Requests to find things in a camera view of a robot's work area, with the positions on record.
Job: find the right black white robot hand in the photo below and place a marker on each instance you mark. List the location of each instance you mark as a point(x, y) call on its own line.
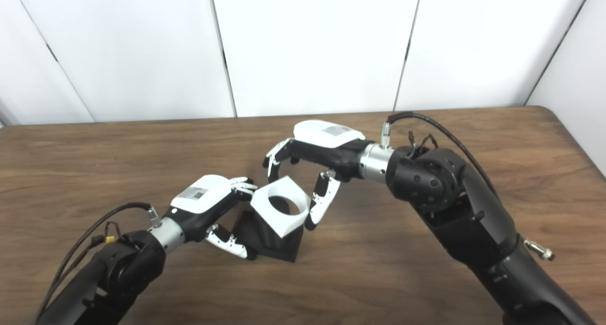
point(326, 145)

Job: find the grey wall corner post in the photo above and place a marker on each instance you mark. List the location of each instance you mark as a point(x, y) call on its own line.
point(7, 114)

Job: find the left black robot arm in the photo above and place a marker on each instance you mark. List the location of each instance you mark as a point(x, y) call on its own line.
point(118, 273)

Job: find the black peg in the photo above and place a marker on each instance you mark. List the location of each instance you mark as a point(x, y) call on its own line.
point(270, 244)

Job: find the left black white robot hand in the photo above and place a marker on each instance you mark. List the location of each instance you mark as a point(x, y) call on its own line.
point(201, 197)

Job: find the white square piece with hole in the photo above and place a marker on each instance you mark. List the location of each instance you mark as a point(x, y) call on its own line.
point(284, 223)

